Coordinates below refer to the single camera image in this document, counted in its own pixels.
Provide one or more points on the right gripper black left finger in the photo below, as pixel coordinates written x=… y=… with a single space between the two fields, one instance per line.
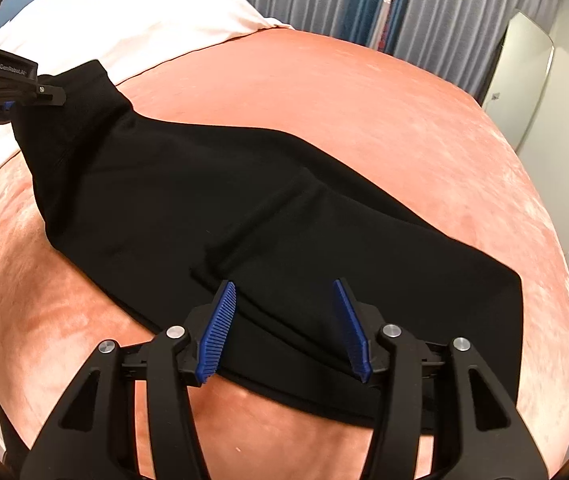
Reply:
x=90 y=433

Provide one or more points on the grey curtains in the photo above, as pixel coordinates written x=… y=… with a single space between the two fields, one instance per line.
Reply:
x=457 y=40

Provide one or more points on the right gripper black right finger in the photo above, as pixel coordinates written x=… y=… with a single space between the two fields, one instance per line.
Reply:
x=478 y=432

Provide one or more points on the standing floor mirror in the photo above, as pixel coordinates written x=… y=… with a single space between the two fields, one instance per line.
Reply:
x=519 y=79

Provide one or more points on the black pants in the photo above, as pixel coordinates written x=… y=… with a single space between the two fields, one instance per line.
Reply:
x=158 y=214

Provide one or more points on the orange bed cover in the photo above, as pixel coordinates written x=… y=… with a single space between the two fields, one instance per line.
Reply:
x=415 y=135

